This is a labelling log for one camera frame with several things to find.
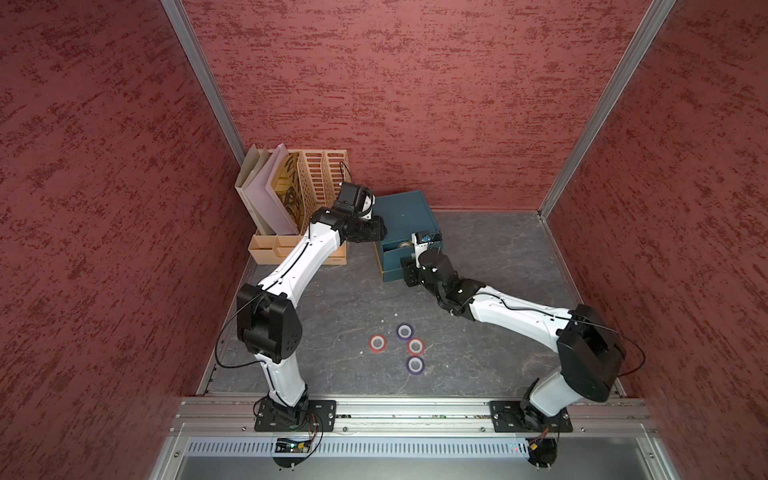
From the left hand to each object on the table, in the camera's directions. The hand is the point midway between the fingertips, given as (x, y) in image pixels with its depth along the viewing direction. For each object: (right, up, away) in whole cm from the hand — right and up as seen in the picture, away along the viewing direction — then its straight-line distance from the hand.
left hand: (379, 236), depth 85 cm
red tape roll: (0, -32, +1) cm, 32 cm away
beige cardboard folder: (-41, +25, +9) cm, 49 cm away
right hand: (+8, -8, 0) cm, 12 cm away
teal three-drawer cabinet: (+8, +7, +5) cm, 11 cm away
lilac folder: (-36, +6, +7) cm, 37 cm away
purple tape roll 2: (+11, -37, -3) cm, 38 cm away
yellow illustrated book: (-32, +18, +15) cm, 40 cm away
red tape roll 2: (+11, -33, 0) cm, 34 cm away
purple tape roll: (+8, -29, +4) cm, 31 cm away
